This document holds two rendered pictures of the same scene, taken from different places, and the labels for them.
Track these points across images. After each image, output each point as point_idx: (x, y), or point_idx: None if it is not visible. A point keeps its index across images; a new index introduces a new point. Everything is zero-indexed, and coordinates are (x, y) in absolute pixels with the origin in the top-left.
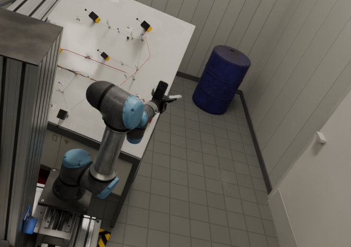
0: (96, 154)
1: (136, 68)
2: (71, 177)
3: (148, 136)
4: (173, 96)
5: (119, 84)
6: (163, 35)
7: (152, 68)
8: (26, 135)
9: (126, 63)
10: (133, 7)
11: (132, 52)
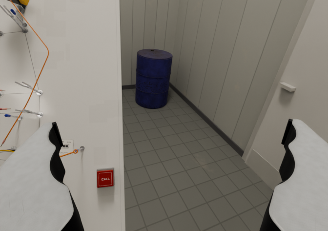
0: None
1: (30, 89)
2: None
3: (120, 211)
4: (323, 199)
5: (10, 138)
6: (66, 9)
7: (71, 77)
8: None
9: (9, 90)
10: None
11: (13, 61)
